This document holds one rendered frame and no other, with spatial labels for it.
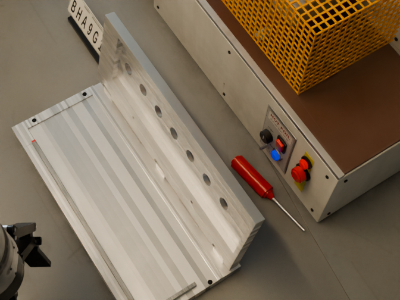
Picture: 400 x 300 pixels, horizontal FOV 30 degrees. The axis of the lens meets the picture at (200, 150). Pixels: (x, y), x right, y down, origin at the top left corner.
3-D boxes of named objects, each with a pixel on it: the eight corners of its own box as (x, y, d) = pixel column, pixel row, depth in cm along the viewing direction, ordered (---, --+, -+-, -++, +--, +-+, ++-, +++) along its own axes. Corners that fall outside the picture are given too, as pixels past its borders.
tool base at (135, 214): (13, 133, 138) (9, 124, 135) (111, 82, 143) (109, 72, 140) (136, 335, 122) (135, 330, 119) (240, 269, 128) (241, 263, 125)
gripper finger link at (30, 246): (-15, 280, 90) (-16, 269, 90) (13, 244, 101) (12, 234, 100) (17, 279, 90) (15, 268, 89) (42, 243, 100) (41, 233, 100)
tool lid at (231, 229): (105, 14, 125) (113, 11, 125) (96, 82, 140) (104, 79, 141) (255, 224, 109) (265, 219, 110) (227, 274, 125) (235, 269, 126)
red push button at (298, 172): (287, 173, 126) (290, 164, 123) (296, 167, 127) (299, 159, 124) (299, 188, 125) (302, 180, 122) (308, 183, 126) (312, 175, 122)
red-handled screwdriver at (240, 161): (228, 166, 136) (230, 160, 134) (240, 158, 137) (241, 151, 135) (297, 238, 131) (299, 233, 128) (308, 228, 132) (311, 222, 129)
